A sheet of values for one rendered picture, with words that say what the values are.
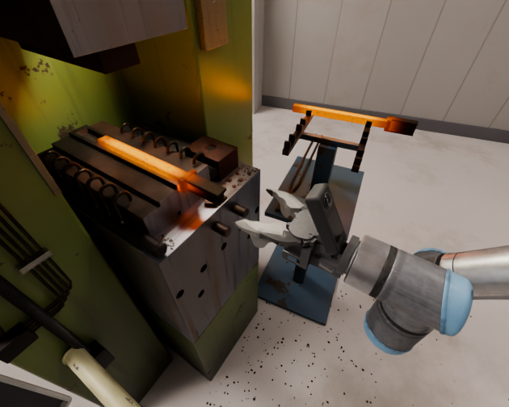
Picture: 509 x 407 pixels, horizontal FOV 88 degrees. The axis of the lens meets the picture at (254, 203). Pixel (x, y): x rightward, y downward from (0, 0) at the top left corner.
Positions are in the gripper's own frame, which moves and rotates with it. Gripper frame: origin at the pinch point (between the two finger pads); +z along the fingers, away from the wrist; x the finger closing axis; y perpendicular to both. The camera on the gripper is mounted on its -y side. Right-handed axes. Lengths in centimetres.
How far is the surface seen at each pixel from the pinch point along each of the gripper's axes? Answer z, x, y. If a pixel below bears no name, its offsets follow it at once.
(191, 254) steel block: 11.4, -9.1, 15.3
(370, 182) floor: -8, 161, 101
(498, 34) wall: -49, 284, 13
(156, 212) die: 17.5, -10.5, 3.5
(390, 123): -14, 62, 6
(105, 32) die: 17.6, -8.5, -28.2
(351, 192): -10, 55, 33
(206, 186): 10.7, -1.8, -0.5
